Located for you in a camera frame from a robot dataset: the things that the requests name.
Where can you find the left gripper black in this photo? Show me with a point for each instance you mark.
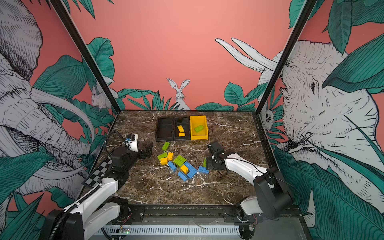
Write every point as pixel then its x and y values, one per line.
pixel 148 152

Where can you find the yellow bin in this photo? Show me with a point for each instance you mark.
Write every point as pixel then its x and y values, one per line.
pixel 197 121

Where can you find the middle black bin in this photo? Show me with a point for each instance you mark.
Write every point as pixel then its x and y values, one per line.
pixel 185 123

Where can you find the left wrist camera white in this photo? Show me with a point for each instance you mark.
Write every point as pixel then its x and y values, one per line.
pixel 132 142

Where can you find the blue lego bottom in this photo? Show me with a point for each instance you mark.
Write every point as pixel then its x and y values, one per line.
pixel 183 176

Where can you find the green lego left small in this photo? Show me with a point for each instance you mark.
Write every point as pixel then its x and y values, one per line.
pixel 163 156

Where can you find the yellow lego beside green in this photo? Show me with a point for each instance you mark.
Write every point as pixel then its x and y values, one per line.
pixel 170 156

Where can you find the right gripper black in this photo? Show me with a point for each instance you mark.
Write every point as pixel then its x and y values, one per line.
pixel 209 163

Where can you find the right black frame post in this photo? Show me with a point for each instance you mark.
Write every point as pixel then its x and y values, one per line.
pixel 300 24

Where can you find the black bin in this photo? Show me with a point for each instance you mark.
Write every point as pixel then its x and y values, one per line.
pixel 164 129
pixel 185 123

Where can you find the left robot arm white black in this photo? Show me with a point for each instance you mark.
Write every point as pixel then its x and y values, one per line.
pixel 82 219

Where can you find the black frame post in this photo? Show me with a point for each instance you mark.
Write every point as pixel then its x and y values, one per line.
pixel 300 24
pixel 67 21

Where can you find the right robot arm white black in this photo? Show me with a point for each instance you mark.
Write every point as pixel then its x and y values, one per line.
pixel 272 193

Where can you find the left black frame post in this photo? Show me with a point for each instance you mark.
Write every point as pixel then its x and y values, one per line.
pixel 67 21

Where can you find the large green lego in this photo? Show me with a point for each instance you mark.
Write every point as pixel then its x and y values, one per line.
pixel 179 160

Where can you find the checkerboard calibration plate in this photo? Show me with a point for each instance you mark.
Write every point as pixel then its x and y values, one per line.
pixel 95 176

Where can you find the white slotted cable duct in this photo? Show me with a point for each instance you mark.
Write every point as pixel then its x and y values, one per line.
pixel 178 230

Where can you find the left black bin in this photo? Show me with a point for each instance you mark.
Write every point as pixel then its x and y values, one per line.
pixel 164 129

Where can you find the large blue lego centre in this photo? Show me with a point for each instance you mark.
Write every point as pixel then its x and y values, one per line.
pixel 192 170

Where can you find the black front rail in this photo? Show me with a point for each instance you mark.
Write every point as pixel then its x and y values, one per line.
pixel 229 213

